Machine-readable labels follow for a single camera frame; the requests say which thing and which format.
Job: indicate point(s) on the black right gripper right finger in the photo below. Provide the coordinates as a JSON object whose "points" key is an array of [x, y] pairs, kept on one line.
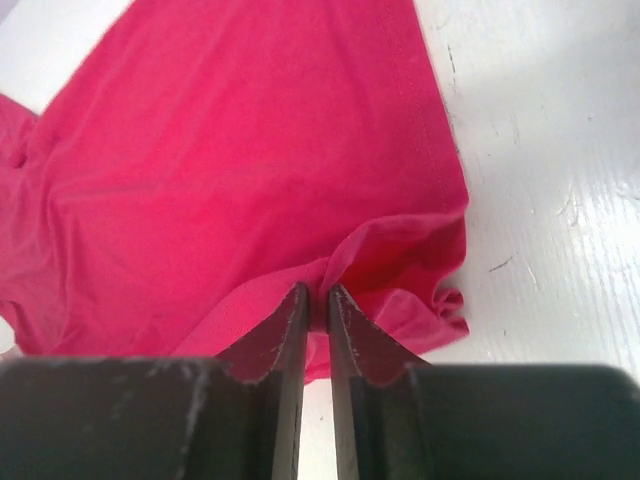
{"points": [[399, 417]]}

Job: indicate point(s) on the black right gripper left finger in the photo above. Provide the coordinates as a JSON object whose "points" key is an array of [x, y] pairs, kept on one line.
{"points": [[235, 415]]}

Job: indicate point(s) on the pink t shirt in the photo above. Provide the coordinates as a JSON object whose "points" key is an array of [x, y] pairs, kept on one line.
{"points": [[207, 156]]}

